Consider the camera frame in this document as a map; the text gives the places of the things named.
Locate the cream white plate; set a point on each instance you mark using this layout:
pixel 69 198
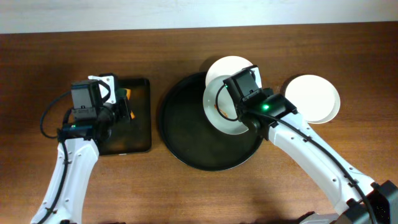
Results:
pixel 315 98

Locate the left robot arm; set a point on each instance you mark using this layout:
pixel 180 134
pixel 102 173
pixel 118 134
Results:
pixel 80 143

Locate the pink white plate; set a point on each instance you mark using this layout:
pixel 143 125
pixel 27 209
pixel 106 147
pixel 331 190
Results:
pixel 224 68

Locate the black rectangular tray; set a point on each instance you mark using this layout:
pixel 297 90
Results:
pixel 134 136

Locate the pale green plate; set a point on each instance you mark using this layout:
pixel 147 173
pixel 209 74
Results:
pixel 216 96

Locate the black round tray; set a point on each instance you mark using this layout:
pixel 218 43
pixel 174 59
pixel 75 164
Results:
pixel 191 138

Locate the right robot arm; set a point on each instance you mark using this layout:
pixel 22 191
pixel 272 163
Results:
pixel 355 197

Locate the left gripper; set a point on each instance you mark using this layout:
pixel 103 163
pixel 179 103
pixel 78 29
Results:
pixel 125 107

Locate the orange green sponge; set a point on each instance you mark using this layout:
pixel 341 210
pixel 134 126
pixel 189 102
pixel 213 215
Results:
pixel 129 99

